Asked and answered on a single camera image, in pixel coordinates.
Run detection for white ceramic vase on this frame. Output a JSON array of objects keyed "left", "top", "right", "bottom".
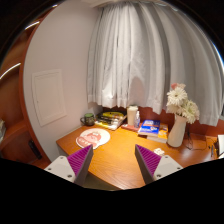
[{"left": 167, "top": 115, "right": 187, "bottom": 147}]

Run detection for white cylindrical container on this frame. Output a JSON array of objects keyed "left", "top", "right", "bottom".
[{"left": 127, "top": 106, "right": 138, "bottom": 125}]

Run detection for white wall access panel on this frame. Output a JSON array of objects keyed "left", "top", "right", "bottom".
[{"left": 32, "top": 69, "right": 66, "bottom": 126}]

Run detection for stack of yellow black books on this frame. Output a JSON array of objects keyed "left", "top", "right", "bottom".
[{"left": 95, "top": 112, "right": 126, "bottom": 130}]

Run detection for red flat book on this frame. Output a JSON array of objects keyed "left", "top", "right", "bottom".
[{"left": 121, "top": 124, "right": 139, "bottom": 132}]

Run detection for blue book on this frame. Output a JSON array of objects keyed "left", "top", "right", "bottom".
[{"left": 138, "top": 120, "right": 160, "bottom": 136}]

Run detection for clear small bottle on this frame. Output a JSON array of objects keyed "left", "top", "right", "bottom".
[{"left": 134, "top": 111, "right": 140, "bottom": 128}]

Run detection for yellow book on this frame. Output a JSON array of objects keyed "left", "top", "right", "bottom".
[{"left": 148, "top": 123, "right": 168, "bottom": 143}]

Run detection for white and pink flowers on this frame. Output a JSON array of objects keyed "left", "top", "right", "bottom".
[{"left": 166, "top": 83, "right": 200, "bottom": 124}]

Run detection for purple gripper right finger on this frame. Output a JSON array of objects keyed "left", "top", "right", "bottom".
[{"left": 135, "top": 145, "right": 182, "bottom": 184}]

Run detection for white curtain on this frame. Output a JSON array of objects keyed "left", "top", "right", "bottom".
[{"left": 87, "top": 2, "right": 224, "bottom": 126}]

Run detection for round white pink mouse pad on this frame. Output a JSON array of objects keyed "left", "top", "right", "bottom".
[{"left": 76, "top": 128, "right": 110, "bottom": 149}]

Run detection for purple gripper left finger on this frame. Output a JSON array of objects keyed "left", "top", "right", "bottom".
[{"left": 45, "top": 145, "right": 93, "bottom": 186}]

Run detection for black cable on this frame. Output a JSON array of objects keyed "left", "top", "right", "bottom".
[{"left": 184, "top": 124, "right": 218, "bottom": 158}]

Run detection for dark green mug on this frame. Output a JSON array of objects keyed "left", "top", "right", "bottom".
[{"left": 80, "top": 113, "right": 95, "bottom": 126}]

